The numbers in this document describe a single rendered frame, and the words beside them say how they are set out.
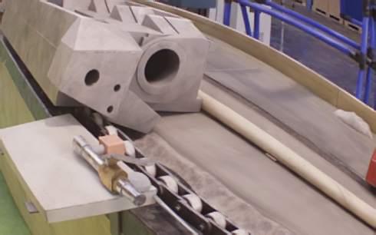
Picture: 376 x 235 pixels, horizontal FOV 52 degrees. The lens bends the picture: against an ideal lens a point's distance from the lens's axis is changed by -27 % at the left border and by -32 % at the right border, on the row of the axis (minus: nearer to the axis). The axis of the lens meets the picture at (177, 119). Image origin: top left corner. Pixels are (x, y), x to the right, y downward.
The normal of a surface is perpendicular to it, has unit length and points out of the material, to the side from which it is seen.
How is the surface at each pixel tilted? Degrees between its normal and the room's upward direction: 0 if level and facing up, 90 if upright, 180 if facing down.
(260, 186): 0
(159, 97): 90
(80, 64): 90
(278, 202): 0
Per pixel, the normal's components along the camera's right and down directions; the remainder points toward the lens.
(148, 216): 0.11, -0.91
